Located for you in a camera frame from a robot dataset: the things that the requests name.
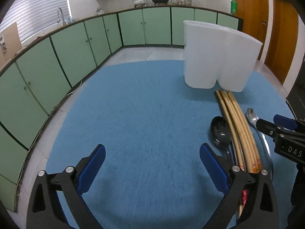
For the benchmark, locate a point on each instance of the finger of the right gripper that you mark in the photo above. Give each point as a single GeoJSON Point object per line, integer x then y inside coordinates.
{"type": "Point", "coordinates": [272, 129]}
{"type": "Point", "coordinates": [285, 122]}

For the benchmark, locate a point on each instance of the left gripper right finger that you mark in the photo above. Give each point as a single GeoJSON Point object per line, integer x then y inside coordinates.
{"type": "Point", "coordinates": [260, 210]}

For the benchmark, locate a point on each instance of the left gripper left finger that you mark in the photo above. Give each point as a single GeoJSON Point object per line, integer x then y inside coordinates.
{"type": "Point", "coordinates": [44, 208]}

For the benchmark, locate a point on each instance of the orange red floral chopstick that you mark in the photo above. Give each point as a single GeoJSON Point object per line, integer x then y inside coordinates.
{"type": "Point", "coordinates": [237, 107]}

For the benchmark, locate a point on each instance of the silver metal spoon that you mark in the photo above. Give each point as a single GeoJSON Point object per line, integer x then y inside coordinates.
{"type": "Point", "coordinates": [252, 119]}

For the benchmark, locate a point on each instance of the black spoon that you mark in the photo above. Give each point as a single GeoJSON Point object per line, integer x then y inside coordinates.
{"type": "Point", "coordinates": [221, 136]}

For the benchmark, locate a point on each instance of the plain bamboo chopstick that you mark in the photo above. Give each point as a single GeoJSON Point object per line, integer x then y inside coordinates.
{"type": "Point", "coordinates": [245, 143]}

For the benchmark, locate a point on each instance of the red striped bamboo chopstick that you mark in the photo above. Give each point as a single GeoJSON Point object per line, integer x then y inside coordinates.
{"type": "Point", "coordinates": [243, 201]}

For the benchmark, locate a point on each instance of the green kitchen base cabinets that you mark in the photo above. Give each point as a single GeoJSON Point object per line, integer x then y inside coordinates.
{"type": "Point", "coordinates": [37, 79]}

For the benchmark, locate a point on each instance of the black oven cabinet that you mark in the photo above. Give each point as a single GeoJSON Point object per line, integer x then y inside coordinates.
{"type": "Point", "coordinates": [296, 97]}

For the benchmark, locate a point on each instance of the brown wooden door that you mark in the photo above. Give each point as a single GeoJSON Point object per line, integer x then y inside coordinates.
{"type": "Point", "coordinates": [283, 39]}
{"type": "Point", "coordinates": [255, 17]}

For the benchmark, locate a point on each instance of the white double utensil holder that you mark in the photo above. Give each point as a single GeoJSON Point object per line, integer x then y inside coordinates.
{"type": "Point", "coordinates": [215, 54]}

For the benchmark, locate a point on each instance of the blue table cloth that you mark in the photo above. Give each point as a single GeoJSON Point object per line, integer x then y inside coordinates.
{"type": "Point", "coordinates": [152, 125]}

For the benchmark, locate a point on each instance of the green plastic bottle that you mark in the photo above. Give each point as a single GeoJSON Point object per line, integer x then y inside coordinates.
{"type": "Point", "coordinates": [234, 7]}

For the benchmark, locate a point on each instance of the glass jars on counter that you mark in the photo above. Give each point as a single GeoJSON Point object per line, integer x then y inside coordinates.
{"type": "Point", "coordinates": [182, 2]}

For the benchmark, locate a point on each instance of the black wok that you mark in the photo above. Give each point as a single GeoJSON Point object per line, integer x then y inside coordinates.
{"type": "Point", "coordinates": [160, 2]}

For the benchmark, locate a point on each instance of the cardboard box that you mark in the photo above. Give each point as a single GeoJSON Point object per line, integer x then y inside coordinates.
{"type": "Point", "coordinates": [10, 44]}

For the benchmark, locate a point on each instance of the white cooking pot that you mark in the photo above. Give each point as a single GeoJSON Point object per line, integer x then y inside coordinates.
{"type": "Point", "coordinates": [139, 3]}

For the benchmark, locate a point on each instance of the chrome sink faucet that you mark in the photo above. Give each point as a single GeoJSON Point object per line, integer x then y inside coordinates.
{"type": "Point", "coordinates": [60, 16]}

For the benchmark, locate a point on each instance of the window blinds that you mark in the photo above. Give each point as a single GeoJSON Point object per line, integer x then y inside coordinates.
{"type": "Point", "coordinates": [33, 16]}

